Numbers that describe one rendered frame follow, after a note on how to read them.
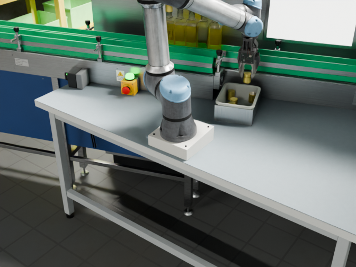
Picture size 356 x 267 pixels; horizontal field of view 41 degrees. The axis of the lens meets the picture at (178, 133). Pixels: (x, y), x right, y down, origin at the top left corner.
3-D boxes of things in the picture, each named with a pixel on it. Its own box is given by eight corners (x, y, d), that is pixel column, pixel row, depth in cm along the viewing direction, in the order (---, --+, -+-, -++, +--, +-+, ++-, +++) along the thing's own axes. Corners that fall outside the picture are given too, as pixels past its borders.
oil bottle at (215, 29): (220, 61, 237) (222, 19, 226) (217, 65, 232) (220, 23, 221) (210, 60, 239) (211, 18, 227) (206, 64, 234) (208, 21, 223)
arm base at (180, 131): (184, 146, 185) (182, 125, 180) (152, 135, 192) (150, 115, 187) (203, 127, 195) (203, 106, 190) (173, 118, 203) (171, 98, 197)
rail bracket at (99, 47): (105, 61, 238) (103, 35, 231) (99, 67, 232) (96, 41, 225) (98, 60, 239) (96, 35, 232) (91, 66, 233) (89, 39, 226)
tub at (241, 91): (259, 103, 226) (261, 86, 222) (251, 125, 208) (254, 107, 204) (224, 97, 231) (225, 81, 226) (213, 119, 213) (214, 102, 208)
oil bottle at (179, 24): (187, 57, 241) (187, 16, 230) (184, 61, 237) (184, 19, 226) (176, 56, 243) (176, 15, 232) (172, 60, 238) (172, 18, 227)
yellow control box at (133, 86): (139, 90, 238) (139, 77, 234) (134, 97, 232) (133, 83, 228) (126, 88, 240) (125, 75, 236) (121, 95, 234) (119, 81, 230)
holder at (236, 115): (261, 98, 231) (263, 83, 227) (251, 126, 209) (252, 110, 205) (226, 94, 235) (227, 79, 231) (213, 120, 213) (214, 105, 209)
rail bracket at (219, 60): (226, 67, 230) (227, 42, 224) (218, 81, 216) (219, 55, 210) (220, 66, 231) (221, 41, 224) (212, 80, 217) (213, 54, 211)
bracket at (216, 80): (224, 81, 232) (225, 68, 229) (220, 89, 225) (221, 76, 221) (217, 80, 233) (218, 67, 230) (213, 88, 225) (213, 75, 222)
